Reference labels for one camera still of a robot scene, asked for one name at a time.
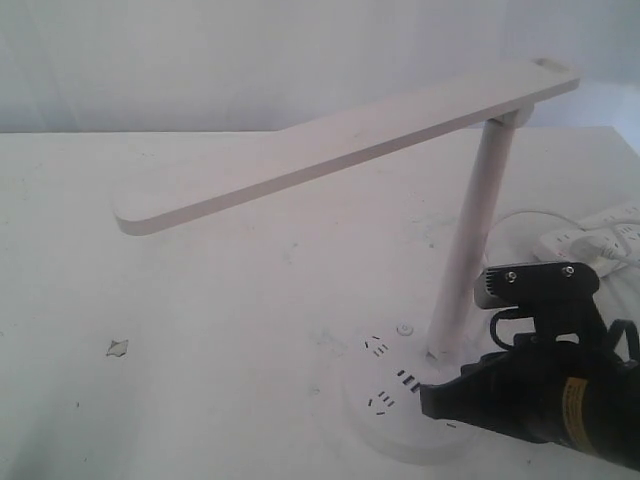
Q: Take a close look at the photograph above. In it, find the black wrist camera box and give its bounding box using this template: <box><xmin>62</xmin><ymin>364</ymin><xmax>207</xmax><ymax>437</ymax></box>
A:
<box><xmin>473</xmin><ymin>262</ymin><xmax>600</xmax><ymax>310</ymax></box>

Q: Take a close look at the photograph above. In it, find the white desk lamp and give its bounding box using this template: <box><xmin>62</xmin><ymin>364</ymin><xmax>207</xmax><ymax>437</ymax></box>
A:
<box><xmin>113</xmin><ymin>58</ymin><xmax>580</xmax><ymax>464</ymax></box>

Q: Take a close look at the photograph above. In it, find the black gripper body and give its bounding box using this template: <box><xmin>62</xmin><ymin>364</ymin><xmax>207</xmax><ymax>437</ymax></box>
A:
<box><xmin>458</xmin><ymin>309</ymin><xmax>640</xmax><ymax>480</ymax></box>

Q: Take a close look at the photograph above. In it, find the white plug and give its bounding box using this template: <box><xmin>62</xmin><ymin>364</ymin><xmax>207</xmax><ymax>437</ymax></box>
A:
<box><xmin>570</xmin><ymin>237</ymin><xmax>619</xmax><ymax>263</ymax></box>

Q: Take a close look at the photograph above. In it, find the thin white cable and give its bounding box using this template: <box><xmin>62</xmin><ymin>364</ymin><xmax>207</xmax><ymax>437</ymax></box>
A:
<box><xmin>480</xmin><ymin>209</ymin><xmax>589</xmax><ymax>266</ymax></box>

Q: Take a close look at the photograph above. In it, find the black camera cable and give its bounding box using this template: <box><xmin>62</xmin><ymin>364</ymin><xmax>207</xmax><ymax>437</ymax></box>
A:
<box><xmin>489</xmin><ymin>307</ymin><xmax>539</xmax><ymax>352</ymax></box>

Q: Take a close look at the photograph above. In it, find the white power strip front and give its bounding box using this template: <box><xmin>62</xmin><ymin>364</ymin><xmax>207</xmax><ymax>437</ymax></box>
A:
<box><xmin>533</xmin><ymin>225</ymin><xmax>639</xmax><ymax>278</ymax></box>

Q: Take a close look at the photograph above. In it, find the small grey paper scrap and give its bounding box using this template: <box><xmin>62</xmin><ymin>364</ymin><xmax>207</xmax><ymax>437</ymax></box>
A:
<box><xmin>105</xmin><ymin>339</ymin><xmax>129</xmax><ymax>358</ymax></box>

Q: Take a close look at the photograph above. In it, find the white power strip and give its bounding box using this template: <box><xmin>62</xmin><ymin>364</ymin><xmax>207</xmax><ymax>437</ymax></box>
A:
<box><xmin>581</xmin><ymin>200</ymin><xmax>640</xmax><ymax>229</ymax></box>
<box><xmin>533</xmin><ymin>225</ymin><xmax>639</xmax><ymax>278</ymax></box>

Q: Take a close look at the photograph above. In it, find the white power strip rear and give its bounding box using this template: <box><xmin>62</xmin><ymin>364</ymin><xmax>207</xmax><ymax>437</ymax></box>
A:
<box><xmin>581</xmin><ymin>200</ymin><xmax>640</xmax><ymax>229</ymax></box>

